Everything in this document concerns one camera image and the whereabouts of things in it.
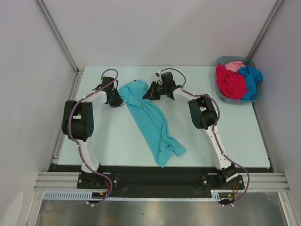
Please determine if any grey plastic basket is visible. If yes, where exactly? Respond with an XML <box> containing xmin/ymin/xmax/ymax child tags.
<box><xmin>215</xmin><ymin>56</ymin><xmax>263</xmax><ymax>104</ymax></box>

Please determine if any blue t-shirt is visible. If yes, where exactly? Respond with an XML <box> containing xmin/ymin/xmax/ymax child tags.
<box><xmin>238</xmin><ymin>66</ymin><xmax>263</xmax><ymax>101</ymax></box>

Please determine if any right aluminium corner post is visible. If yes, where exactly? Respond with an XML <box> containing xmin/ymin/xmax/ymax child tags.
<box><xmin>246</xmin><ymin>0</ymin><xmax>286</xmax><ymax>60</ymax></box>

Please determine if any red t-shirt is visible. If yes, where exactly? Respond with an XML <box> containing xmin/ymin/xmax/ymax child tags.
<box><xmin>216</xmin><ymin>64</ymin><xmax>247</xmax><ymax>99</ymax></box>

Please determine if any left aluminium corner post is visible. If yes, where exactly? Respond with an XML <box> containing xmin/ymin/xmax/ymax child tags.
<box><xmin>35</xmin><ymin>0</ymin><xmax>79</xmax><ymax>73</ymax></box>

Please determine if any teal t-shirt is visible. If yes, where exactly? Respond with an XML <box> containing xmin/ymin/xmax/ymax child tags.
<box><xmin>118</xmin><ymin>80</ymin><xmax>187</xmax><ymax>168</ymax></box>

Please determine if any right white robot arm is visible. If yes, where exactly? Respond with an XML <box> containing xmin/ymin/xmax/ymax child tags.
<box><xmin>143</xmin><ymin>71</ymin><xmax>243</xmax><ymax>189</ymax></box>

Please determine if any aluminium corner post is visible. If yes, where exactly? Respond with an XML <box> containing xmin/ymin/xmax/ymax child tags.
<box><xmin>35</xmin><ymin>0</ymin><xmax>79</xmax><ymax>73</ymax></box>
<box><xmin>246</xmin><ymin>0</ymin><xmax>286</xmax><ymax>60</ymax></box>

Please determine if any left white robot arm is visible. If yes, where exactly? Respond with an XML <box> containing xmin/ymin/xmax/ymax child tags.
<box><xmin>62</xmin><ymin>77</ymin><xmax>123</xmax><ymax>190</ymax></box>

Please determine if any pink t-shirt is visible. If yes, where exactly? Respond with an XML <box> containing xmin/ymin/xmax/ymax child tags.
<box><xmin>225</xmin><ymin>61</ymin><xmax>245</xmax><ymax>72</ymax></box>

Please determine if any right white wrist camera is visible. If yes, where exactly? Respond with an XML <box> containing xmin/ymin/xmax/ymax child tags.
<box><xmin>155</xmin><ymin>71</ymin><xmax>162</xmax><ymax>82</ymax></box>

